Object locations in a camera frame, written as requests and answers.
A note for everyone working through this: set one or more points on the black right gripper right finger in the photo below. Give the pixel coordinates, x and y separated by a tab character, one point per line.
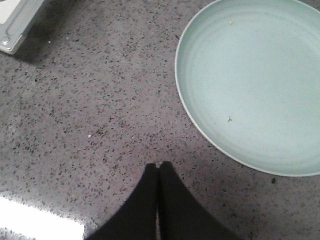
181	216

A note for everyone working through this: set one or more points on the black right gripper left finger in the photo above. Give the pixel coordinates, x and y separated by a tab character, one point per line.
136	218

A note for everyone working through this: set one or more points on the glass oven door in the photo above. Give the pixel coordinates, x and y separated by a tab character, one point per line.
16	19

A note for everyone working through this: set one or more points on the light green round plate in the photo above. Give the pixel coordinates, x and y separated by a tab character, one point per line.
248	75

